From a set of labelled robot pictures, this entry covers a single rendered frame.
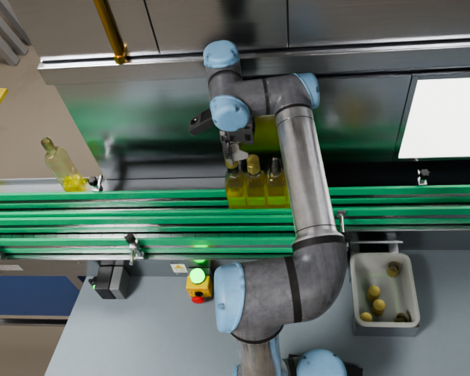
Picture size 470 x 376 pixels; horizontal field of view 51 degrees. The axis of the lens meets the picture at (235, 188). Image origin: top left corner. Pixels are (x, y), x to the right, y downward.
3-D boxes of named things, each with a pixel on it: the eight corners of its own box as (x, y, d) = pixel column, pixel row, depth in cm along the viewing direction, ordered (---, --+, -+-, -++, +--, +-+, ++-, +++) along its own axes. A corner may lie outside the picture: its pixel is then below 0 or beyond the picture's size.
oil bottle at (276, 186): (287, 206, 154) (285, 164, 136) (287, 221, 151) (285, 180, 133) (269, 206, 154) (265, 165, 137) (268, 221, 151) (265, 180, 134)
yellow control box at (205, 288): (213, 277, 157) (210, 267, 151) (212, 299, 152) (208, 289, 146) (192, 277, 157) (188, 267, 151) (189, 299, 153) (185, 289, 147)
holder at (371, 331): (400, 251, 155) (405, 239, 148) (414, 336, 139) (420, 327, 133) (346, 251, 157) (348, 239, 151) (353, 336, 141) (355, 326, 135)
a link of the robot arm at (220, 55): (202, 66, 99) (200, 39, 104) (210, 104, 107) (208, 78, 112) (241, 60, 98) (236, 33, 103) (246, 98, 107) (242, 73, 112)
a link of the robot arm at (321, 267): (371, 309, 79) (315, 57, 96) (304, 318, 79) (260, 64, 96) (358, 317, 89) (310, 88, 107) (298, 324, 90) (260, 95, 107)
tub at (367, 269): (404, 265, 151) (409, 252, 144) (415, 336, 138) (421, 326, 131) (347, 265, 153) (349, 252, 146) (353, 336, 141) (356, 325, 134)
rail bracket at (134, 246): (148, 254, 150) (136, 232, 139) (145, 276, 146) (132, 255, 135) (136, 254, 150) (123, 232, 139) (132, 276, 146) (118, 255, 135)
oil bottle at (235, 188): (251, 207, 155) (244, 165, 138) (249, 221, 152) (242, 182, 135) (233, 207, 156) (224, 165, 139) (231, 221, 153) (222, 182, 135)
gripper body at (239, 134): (254, 147, 120) (249, 113, 111) (219, 148, 122) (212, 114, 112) (255, 124, 125) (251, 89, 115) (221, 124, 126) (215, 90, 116)
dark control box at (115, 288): (130, 277, 160) (123, 265, 153) (126, 300, 155) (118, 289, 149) (107, 277, 161) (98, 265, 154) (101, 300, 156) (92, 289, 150)
